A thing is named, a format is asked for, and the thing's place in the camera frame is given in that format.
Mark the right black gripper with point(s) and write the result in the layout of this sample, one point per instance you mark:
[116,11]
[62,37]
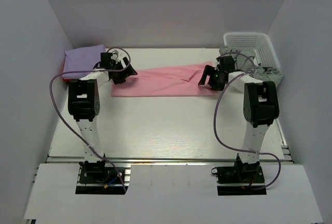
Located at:
[212,74]

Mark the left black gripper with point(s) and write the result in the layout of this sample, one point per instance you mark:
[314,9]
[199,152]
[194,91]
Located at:
[122,69]

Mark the pink t shirt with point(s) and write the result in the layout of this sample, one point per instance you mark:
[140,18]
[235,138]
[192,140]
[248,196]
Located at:
[170,81]

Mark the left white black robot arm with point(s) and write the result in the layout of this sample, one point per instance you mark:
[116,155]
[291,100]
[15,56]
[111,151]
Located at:
[84,100]

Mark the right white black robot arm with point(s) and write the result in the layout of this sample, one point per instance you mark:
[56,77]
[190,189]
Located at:
[260,102]

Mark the grey crumpled t shirt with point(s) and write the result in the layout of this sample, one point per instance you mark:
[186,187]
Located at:
[244,61]

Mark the folded purple t shirt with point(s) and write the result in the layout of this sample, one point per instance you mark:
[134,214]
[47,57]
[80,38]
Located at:
[83,59]

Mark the folded red t shirt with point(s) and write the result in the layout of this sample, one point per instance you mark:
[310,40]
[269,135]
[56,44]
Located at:
[69,74]

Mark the white plastic basket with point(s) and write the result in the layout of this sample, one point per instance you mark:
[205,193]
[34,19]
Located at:
[259,42]

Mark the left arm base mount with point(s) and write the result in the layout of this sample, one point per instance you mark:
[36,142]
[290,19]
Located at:
[100,178]

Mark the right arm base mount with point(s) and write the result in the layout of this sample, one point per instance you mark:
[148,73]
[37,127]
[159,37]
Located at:
[239,179]

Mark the aluminium table rail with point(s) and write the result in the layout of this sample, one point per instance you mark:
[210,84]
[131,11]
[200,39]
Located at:
[171,128]

